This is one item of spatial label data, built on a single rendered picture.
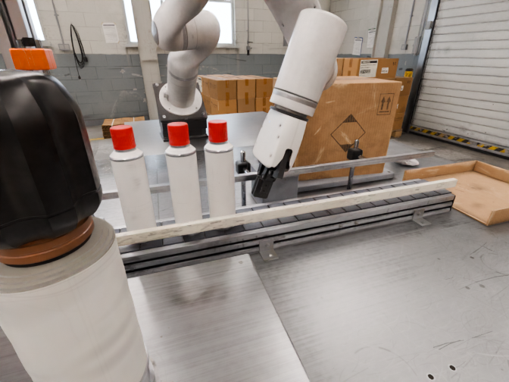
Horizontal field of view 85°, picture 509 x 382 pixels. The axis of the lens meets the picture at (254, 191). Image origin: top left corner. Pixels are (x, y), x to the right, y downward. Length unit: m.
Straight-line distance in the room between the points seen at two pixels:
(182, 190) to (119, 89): 5.54
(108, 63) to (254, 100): 2.91
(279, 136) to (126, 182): 0.26
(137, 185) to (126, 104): 5.55
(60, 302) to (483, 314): 0.55
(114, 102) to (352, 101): 5.46
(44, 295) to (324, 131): 0.72
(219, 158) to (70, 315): 0.33
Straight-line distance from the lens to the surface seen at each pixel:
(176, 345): 0.39
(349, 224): 0.65
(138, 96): 6.02
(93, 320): 0.24
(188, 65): 1.18
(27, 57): 0.57
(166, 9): 1.06
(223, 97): 3.92
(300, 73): 0.50
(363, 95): 0.85
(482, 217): 0.87
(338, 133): 0.84
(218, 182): 0.50
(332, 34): 0.52
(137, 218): 0.53
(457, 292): 0.60
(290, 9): 0.61
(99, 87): 6.02
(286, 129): 0.49
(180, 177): 0.49
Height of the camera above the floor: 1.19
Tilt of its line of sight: 26 degrees down
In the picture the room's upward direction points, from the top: straight up
